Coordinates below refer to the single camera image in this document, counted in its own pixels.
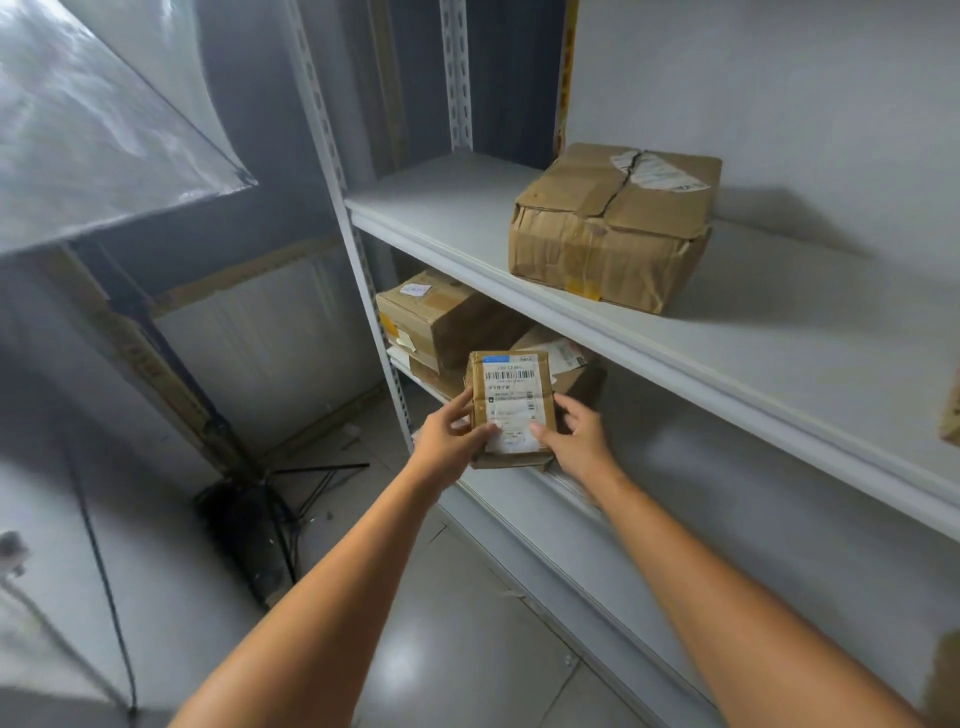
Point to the person's right hand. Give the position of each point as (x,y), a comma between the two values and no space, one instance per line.
(581,446)

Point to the person's left hand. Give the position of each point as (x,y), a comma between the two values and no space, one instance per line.
(442,448)

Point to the person's right thumb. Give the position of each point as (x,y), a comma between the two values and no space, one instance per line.
(546,435)

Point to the person's left thumb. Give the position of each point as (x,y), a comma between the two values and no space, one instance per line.
(480,433)

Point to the small labelled cardboard parcel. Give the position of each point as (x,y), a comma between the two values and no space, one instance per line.
(511,409)

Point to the person's left forearm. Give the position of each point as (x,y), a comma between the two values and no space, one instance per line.
(322,607)

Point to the person's right forearm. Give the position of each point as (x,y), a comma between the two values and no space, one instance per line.
(735,600)

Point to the flat cardboard parcel white label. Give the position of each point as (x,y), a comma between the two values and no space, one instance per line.
(562,360)

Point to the medium taped cardboard box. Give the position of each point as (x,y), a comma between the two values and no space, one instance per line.
(439,319)

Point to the white metal shelving rack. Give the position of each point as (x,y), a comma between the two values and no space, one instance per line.
(675,360)

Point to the large crumpled cardboard box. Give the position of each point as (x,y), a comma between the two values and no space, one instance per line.
(611,225)

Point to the brown cardboard box edge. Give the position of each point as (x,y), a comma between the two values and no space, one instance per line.
(951,416)

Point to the brown cardboard box corner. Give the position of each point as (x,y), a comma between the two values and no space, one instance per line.
(943,679)

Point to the white softbox light diffuser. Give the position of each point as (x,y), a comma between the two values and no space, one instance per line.
(97,112)

